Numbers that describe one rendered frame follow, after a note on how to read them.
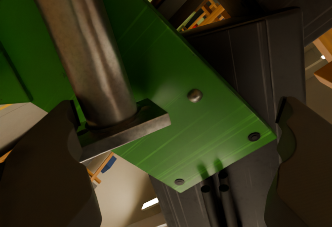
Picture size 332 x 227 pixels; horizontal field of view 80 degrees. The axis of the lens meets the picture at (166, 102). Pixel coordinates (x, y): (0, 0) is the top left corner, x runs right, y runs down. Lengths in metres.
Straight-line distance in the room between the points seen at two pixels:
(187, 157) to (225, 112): 0.06
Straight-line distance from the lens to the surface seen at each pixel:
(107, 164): 6.26
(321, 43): 1.00
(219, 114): 0.16
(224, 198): 0.21
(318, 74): 0.76
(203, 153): 0.19
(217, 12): 3.12
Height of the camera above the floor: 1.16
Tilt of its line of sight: 8 degrees up
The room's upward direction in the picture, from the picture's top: 136 degrees clockwise
